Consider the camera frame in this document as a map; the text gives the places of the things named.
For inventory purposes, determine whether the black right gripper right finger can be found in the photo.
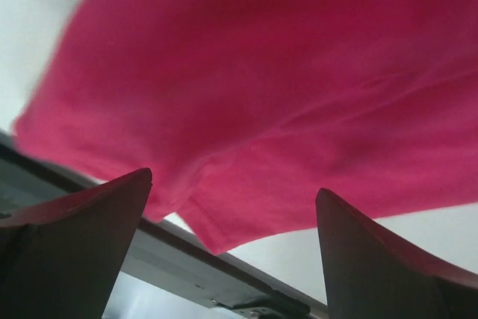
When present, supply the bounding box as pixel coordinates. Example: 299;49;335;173
316;188;477;319

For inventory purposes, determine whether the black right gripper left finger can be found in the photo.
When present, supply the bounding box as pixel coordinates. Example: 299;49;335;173
1;168;152;318

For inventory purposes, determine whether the pink t shirt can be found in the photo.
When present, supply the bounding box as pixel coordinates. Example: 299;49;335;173
13;0;477;253

